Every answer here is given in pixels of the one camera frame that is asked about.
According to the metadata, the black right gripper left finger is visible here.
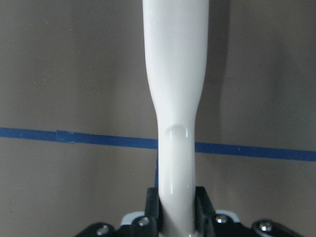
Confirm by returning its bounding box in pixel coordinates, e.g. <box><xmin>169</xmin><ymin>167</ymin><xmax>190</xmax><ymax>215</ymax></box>
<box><xmin>130</xmin><ymin>188</ymin><xmax>161</xmax><ymax>237</ymax></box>

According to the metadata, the white brush with black bristles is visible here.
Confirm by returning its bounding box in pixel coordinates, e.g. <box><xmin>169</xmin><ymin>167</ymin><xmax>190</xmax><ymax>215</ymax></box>
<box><xmin>143</xmin><ymin>0</ymin><xmax>209</xmax><ymax>237</ymax></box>

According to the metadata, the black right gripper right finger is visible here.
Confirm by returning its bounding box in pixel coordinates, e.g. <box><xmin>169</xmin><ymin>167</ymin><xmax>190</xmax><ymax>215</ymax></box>
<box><xmin>195</xmin><ymin>187</ymin><xmax>236</xmax><ymax>237</ymax></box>

